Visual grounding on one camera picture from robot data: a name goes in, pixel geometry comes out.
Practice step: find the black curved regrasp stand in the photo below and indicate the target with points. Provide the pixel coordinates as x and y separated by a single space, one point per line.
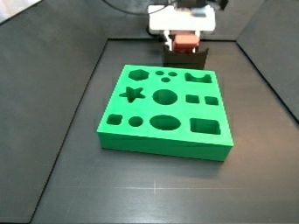
184 60

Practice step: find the white gripper two body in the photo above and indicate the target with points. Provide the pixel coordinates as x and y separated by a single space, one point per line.
171 19

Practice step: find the green shape-sorter fixture block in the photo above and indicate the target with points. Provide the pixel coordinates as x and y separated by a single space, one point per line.
165 111

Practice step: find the red square-circle peg object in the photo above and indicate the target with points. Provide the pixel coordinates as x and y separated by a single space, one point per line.
184 43

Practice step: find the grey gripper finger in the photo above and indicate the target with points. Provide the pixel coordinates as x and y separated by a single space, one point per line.
198 37
168 40

